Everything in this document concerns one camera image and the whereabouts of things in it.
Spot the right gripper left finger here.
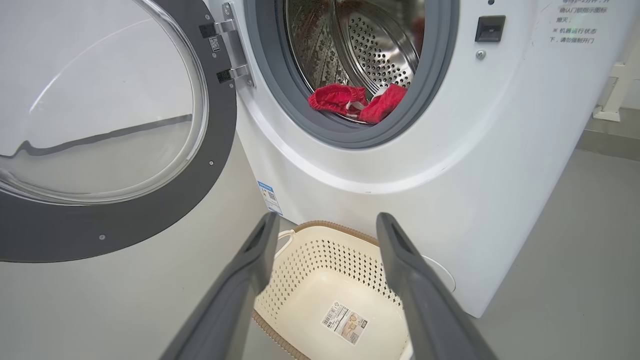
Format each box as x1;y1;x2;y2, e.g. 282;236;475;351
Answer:
160;211;281;360

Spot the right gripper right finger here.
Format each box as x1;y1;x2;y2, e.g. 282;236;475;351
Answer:
375;212;499;360

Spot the washing machine door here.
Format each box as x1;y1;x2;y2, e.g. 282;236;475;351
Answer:
0;0;238;263

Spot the red and white garment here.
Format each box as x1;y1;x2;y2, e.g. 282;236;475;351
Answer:
308;83;408;125

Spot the white printed product label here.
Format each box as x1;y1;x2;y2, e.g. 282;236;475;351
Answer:
321;301;369;346

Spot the cream laundry basket brown rim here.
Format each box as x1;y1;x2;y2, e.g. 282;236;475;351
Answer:
251;220;416;360

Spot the white front-load washing machine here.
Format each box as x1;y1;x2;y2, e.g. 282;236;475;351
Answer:
202;0;640;319

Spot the grey rubber door seal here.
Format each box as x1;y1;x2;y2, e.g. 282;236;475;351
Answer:
244;0;460;149

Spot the stainless steel washing machine drum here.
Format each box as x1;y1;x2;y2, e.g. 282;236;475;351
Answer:
285;0;426;123

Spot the metal door hinge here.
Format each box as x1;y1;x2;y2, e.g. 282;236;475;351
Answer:
199;2;256;88

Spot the round filter cover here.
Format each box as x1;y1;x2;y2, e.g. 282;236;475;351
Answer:
422;255;457;293

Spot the blue energy label sticker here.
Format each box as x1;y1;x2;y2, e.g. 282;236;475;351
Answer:
257;180;284;216

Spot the printed warning text label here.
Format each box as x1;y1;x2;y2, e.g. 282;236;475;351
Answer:
547;0;608;46

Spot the white post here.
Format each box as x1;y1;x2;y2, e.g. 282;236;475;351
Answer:
593;60;640;122

